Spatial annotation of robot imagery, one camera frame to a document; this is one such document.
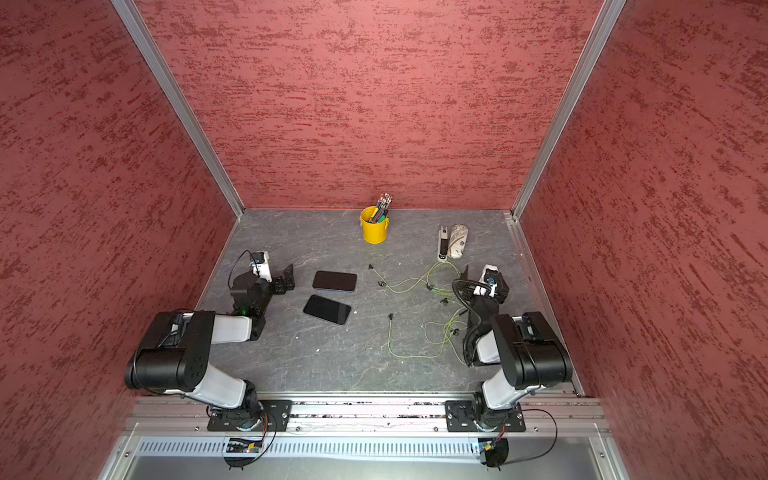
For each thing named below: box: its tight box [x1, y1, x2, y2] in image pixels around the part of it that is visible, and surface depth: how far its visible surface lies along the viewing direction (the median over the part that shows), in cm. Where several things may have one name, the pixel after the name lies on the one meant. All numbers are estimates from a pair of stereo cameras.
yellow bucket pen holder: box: [359, 206, 390, 245], surface depth 109 cm
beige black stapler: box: [438, 225, 448, 262], surface depth 108 cm
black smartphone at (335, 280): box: [312, 270, 357, 292], surface depth 102 cm
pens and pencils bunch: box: [369, 192, 393, 223], surface depth 105 cm
